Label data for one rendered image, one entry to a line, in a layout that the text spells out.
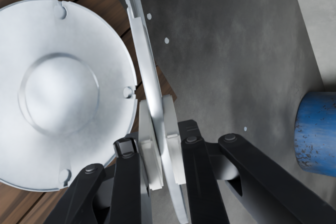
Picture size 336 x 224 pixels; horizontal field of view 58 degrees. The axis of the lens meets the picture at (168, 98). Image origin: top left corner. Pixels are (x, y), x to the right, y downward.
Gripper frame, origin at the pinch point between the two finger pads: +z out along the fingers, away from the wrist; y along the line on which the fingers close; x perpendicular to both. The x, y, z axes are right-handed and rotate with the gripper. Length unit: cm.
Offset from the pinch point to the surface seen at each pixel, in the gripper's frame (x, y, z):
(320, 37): -42, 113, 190
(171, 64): -17, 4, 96
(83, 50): 2.6, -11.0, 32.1
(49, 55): 3.4, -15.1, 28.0
